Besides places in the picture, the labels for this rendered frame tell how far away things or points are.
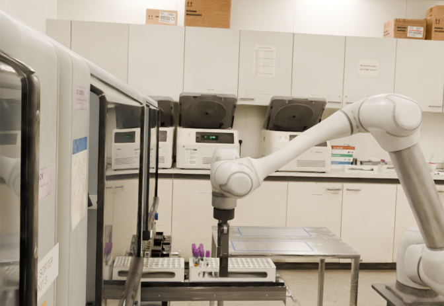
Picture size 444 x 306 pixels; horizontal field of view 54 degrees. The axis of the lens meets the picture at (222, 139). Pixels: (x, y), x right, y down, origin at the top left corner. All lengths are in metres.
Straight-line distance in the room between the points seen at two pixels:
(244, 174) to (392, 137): 0.50
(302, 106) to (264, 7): 1.12
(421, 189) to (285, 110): 2.77
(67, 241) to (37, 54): 0.20
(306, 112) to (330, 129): 2.70
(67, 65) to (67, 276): 0.21
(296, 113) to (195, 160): 1.12
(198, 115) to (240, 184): 2.93
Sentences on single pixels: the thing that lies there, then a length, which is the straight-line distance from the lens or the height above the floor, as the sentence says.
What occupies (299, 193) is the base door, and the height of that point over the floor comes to 0.71.
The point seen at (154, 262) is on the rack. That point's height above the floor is 0.86.
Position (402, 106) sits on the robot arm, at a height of 1.43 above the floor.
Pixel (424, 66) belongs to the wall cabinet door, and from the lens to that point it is 4.74.
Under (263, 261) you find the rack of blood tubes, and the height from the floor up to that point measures 0.86.
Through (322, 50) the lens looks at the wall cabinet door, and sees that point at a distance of 4.33.
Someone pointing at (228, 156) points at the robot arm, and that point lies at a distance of 1.45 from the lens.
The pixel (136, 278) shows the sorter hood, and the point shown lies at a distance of 1.07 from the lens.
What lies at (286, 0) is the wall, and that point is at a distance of 4.69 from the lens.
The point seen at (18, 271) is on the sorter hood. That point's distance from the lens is 0.31.
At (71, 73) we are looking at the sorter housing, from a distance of 0.46.
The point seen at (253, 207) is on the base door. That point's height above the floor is 0.58.
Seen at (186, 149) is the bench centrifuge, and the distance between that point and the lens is 3.80.
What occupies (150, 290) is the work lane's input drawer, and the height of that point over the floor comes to 0.79.
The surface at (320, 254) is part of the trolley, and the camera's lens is 1.91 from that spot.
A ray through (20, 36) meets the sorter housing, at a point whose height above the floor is 1.43.
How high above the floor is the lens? 1.38
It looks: 3 degrees down
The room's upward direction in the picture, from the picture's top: 2 degrees clockwise
